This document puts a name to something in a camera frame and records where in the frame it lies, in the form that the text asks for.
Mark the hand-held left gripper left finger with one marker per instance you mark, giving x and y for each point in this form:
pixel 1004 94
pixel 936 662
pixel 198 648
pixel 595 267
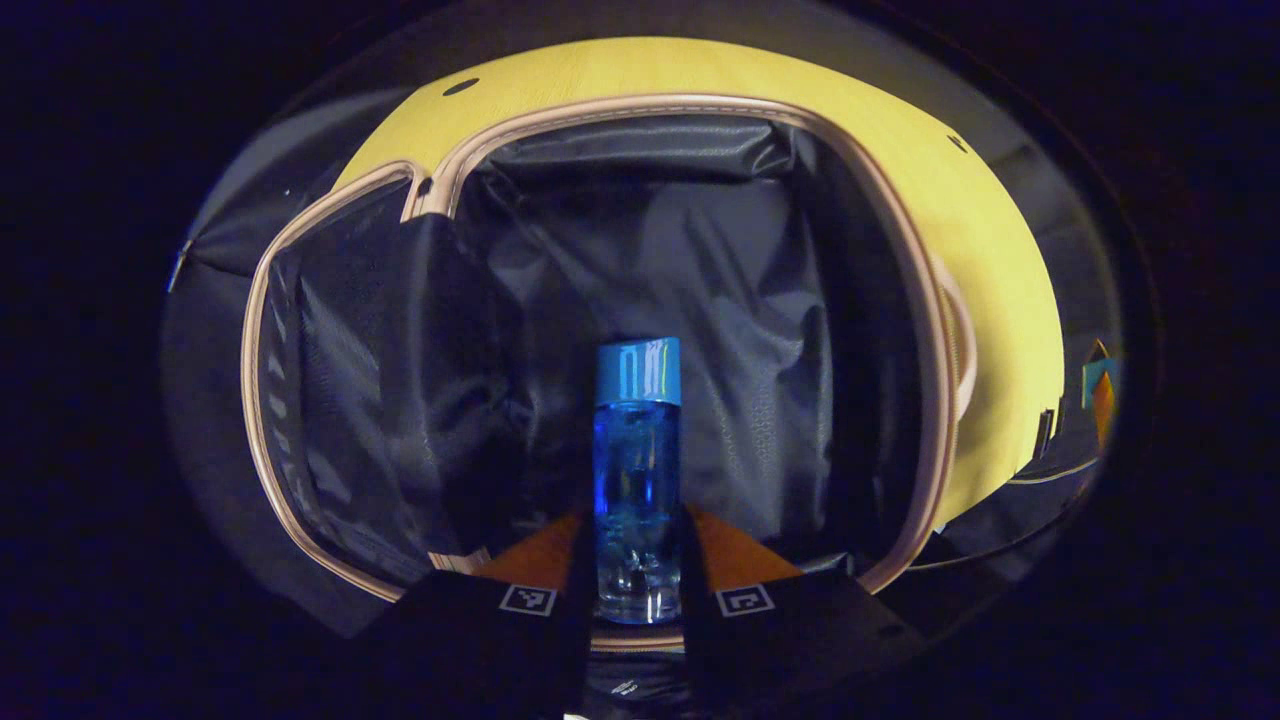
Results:
pixel 580 600

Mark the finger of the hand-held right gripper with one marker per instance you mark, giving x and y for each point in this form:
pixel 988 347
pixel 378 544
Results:
pixel 1104 410

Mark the small black block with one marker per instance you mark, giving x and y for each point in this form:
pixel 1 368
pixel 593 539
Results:
pixel 1045 432

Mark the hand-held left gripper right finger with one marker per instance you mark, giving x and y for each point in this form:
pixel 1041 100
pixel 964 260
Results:
pixel 695 610

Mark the blue skin care bottle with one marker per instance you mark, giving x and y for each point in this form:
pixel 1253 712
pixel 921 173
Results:
pixel 637 450

